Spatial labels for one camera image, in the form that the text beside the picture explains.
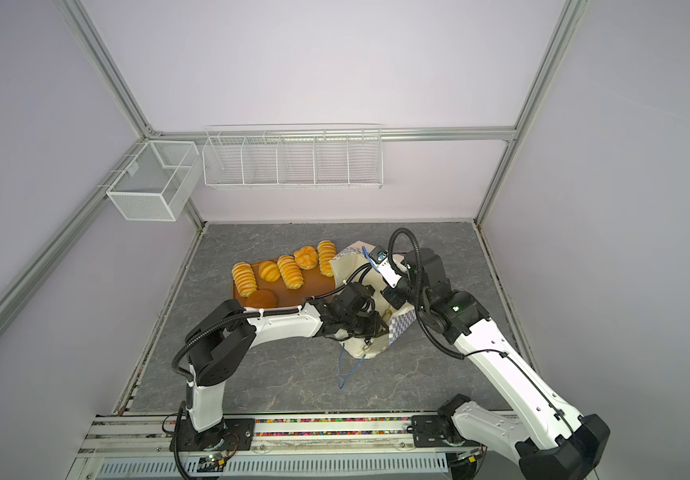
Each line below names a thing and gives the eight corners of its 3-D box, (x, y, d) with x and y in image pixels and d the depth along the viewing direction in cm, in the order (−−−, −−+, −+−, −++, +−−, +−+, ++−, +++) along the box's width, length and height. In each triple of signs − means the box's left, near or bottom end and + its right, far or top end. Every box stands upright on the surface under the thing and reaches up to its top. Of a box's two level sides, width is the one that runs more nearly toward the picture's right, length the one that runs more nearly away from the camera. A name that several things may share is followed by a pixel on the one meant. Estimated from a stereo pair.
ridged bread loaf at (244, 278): (241, 303, 100) (237, 297, 97) (234, 271, 109) (230, 264, 105) (260, 297, 102) (256, 290, 98) (252, 265, 110) (249, 258, 107)
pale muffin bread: (305, 274, 108) (303, 266, 104) (294, 260, 112) (291, 252, 108) (322, 264, 110) (321, 256, 107) (310, 250, 115) (309, 242, 111)
